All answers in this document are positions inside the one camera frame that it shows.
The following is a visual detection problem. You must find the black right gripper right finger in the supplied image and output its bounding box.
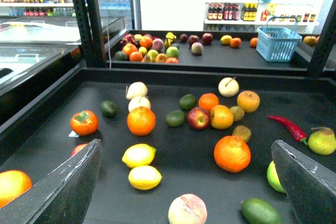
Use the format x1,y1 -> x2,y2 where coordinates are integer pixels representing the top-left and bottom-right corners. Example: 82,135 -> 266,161
271,140 -> 335,223

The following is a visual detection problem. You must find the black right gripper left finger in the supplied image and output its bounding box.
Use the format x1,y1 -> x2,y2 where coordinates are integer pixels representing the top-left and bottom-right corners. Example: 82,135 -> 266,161
1,139 -> 102,223

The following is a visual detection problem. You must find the yellow lemon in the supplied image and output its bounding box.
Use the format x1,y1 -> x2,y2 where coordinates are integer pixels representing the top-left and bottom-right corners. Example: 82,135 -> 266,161
122,143 -> 156,168
128,165 -> 162,190

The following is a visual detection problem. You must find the far black fruit shelf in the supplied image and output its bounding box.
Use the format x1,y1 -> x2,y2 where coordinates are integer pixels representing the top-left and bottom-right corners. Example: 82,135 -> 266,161
110,32 -> 314,76

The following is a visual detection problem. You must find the bright green apple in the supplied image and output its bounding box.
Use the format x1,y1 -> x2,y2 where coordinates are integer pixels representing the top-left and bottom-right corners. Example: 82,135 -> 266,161
267,161 -> 286,194

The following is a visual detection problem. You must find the yellow green pear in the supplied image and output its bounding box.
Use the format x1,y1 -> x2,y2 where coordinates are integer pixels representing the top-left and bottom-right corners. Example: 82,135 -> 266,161
308,127 -> 335,155

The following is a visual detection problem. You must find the orange mango far left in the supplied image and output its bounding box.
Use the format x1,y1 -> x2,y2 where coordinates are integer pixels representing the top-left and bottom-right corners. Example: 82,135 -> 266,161
1,170 -> 33,208

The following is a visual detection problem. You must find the red apple near left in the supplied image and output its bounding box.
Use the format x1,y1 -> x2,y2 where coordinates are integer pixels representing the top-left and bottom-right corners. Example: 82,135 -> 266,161
70,143 -> 88,157

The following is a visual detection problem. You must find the red apple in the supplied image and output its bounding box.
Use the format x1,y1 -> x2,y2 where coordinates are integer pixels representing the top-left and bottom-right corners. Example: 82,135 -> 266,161
70,143 -> 88,157
186,106 -> 211,130

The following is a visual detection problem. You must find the red chili pepper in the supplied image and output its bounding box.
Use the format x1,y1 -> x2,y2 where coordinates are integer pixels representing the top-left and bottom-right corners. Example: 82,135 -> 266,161
267,115 -> 308,145

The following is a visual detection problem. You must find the green avocado near front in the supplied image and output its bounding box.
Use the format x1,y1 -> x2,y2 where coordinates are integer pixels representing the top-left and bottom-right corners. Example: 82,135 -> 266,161
240,198 -> 283,224

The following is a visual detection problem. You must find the orange persimmon green calyx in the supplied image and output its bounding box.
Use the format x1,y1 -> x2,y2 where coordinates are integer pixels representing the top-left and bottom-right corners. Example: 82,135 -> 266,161
70,110 -> 99,136

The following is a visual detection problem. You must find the large orange near right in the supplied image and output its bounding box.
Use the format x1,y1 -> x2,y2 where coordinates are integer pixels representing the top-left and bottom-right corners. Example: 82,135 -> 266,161
214,135 -> 251,173

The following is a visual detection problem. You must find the brown kiwi lower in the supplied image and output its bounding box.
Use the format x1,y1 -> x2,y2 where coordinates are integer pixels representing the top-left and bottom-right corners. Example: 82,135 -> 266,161
232,125 -> 251,143

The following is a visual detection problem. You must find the dark green avocado left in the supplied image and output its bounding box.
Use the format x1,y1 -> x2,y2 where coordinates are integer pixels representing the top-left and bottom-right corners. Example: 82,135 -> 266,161
100,100 -> 118,118

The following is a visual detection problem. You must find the green kiwi upper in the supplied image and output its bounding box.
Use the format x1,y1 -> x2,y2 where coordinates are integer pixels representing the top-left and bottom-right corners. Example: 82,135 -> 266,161
230,106 -> 245,122

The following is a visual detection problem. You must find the yellow orange apple right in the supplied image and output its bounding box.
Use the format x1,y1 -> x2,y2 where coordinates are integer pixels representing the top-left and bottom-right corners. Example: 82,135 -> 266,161
237,90 -> 260,113

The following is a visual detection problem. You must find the yellow orange apple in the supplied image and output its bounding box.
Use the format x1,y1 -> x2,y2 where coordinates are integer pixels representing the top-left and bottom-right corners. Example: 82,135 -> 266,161
210,104 -> 234,130
237,90 -> 260,113

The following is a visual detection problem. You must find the orange center left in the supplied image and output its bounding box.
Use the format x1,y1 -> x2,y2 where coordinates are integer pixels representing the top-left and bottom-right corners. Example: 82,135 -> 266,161
127,106 -> 156,136

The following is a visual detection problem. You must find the yellow orange apple center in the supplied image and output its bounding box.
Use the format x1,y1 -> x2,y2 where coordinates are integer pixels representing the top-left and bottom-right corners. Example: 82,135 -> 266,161
210,104 -> 234,130

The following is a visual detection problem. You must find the white pear lower left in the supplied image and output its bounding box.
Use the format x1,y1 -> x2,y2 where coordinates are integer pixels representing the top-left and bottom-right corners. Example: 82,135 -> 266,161
128,96 -> 151,112

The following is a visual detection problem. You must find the pink white peach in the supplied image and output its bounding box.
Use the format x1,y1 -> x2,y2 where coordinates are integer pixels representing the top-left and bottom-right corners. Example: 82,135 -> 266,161
168,194 -> 207,224

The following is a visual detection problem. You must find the white pear upper left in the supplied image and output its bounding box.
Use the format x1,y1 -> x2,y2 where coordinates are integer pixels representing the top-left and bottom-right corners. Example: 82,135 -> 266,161
125,82 -> 148,100

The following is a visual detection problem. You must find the white pear with stem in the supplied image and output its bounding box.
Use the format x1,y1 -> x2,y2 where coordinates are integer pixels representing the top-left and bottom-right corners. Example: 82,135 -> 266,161
218,77 -> 239,98

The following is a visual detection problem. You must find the red apple center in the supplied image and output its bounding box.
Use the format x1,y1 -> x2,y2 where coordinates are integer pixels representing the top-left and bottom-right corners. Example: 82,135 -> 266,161
186,106 -> 211,130

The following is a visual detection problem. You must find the small orange tangerine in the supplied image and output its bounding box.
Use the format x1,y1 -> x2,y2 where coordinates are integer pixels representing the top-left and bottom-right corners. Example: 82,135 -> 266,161
198,93 -> 219,112

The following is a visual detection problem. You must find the green lime lower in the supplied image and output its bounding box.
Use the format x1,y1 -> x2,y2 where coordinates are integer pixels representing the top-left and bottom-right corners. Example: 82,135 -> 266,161
165,110 -> 186,127

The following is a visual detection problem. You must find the green lime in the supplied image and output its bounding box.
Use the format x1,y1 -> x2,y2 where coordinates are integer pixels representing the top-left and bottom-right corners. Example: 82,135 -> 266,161
165,110 -> 186,127
179,94 -> 197,110

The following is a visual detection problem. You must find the small blue basket far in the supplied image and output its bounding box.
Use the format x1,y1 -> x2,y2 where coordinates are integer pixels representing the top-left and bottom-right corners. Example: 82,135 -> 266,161
256,16 -> 302,62

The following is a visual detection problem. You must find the green lime upper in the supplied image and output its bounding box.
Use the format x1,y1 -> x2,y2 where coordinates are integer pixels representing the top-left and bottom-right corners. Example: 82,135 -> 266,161
179,94 -> 197,110

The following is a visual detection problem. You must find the pile of far fruits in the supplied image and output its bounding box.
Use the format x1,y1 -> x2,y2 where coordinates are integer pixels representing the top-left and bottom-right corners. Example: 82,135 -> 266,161
113,32 -> 180,63

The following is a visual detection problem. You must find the black shelf post left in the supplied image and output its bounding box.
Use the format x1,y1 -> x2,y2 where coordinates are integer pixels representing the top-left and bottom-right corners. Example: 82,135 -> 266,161
72,0 -> 106,68

